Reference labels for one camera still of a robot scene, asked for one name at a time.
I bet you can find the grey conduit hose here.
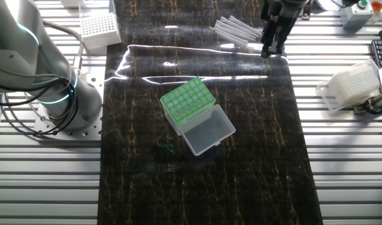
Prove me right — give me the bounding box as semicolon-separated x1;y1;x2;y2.
42;19;86;76

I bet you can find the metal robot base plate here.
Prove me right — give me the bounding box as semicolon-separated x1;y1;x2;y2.
33;66;106;141

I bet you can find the black marble pattern mat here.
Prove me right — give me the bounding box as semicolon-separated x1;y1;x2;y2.
96;0;324;225

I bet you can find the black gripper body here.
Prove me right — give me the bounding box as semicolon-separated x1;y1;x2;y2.
261;0;299;36

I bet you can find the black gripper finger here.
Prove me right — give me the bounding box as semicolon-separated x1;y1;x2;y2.
261;32;272;59
271;32;287;54

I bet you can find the grey button control box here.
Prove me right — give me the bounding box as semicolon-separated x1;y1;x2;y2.
336;0;376;31

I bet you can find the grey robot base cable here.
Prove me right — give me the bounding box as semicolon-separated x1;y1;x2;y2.
0;93;76;138

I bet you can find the metal corner bracket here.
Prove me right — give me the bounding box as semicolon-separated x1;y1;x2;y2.
302;5;313;21

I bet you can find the white tip rack clear lid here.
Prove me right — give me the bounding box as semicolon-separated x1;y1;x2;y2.
78;0;123;51

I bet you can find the green pipette tip holder box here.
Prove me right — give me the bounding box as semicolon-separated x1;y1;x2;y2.
159;76;237;157

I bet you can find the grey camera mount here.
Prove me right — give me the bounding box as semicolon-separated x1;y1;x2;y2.
353;92;382;116

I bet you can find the white tip rack tilted box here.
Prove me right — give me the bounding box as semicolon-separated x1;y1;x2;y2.
314;58;382;113

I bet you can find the black keyboard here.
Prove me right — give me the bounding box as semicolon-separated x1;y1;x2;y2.
370;39;382;69

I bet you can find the black camera cable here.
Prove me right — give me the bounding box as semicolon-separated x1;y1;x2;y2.
363;96;382;132

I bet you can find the orange capped white tube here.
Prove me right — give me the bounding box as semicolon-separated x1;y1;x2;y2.
369;1;382;23

